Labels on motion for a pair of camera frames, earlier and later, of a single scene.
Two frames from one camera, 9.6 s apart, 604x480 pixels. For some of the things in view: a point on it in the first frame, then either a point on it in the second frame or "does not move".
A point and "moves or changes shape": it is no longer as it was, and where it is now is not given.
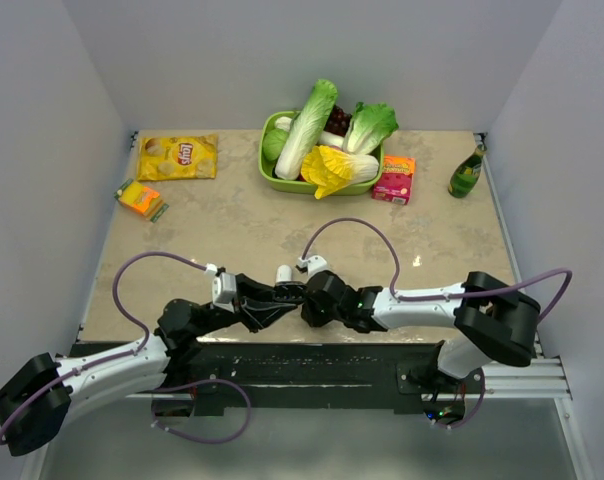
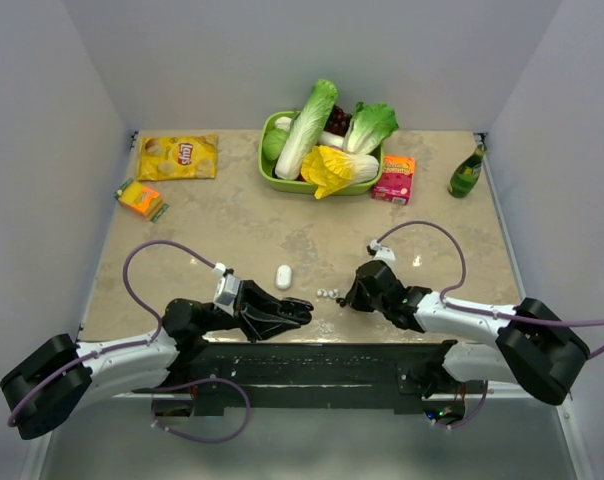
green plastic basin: (299, 185) does not move
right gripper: (310, 314) → (354, 298)
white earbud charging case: (283, 273) does not move
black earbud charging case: (290, 291) moves or changes shape
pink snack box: (395, 183) does not move
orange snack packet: (141, 199) does not move
